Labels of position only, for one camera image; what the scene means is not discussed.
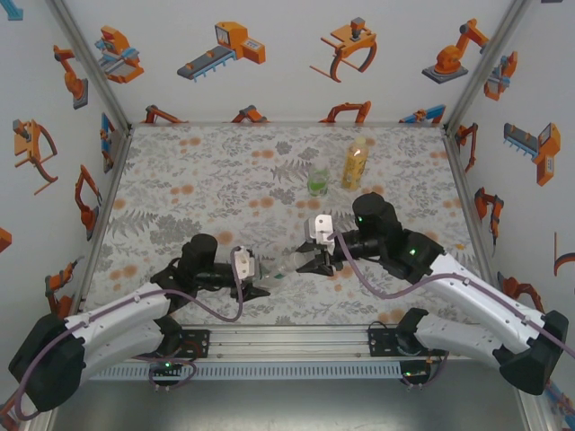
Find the clear water bottle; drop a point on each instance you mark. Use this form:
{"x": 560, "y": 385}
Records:
{"x": 280, "y": 271}

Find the green label soda bottle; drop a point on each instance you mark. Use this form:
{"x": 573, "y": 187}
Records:
{"x": 318, "y": 184}

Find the orange juice bottle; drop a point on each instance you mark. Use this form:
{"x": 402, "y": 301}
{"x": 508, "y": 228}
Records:
{"x": 354, "y": 170}

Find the pale yellow bottle cap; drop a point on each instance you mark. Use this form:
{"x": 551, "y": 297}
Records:
{"x": 360, "y": 143}

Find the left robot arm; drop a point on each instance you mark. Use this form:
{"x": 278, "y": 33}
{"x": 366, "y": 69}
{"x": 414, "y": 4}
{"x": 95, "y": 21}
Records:
{"x": 121, "y": 314}

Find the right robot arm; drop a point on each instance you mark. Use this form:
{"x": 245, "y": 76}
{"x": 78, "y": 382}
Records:
{"x": 471, "y": 287}

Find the floral patterned tablecloth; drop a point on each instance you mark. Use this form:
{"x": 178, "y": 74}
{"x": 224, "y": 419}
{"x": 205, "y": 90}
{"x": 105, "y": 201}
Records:
{"x": 202, "y": 179}

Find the small circuit board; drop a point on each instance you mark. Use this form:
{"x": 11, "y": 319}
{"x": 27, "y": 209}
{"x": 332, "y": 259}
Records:
{"x": 415, "y": 373}
{"x": 165, "y": 366}

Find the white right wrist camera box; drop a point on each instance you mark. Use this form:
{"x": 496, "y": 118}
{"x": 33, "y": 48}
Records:
{"x": 321, "y": 226}

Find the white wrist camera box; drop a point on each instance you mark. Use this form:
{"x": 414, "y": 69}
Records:
{"x": 246, "y": 265}
{"x": 321, "y": 226}

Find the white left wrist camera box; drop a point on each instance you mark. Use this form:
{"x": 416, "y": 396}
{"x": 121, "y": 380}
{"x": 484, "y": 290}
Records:
{"x": 246, "y": 265}

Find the grooved aluminium table rail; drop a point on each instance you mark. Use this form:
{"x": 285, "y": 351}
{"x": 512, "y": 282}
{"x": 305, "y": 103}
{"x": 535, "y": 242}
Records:
{"x": 287, "y": 343}

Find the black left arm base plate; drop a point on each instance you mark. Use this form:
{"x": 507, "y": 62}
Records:
{"x": 197, "y": 343}

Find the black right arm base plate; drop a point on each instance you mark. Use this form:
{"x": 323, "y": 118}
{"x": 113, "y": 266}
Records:
{"x": 379, "y": 339}

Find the aluminium side rail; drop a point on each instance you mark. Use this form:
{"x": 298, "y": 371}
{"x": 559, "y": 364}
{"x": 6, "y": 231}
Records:
{"x": 112, "y": 188}
{"x": 461, "y": 179}

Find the aluminium corner post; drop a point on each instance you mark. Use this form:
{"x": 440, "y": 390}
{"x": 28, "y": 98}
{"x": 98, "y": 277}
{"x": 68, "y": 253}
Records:
{"x": 485, "y": 67}
{"x": 90, "y": 63}

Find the aluminium frame leg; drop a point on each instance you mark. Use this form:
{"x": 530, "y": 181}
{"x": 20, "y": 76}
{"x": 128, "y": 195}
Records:
{"x": 45, "y": 419}
{"x": 536, "y": 413}

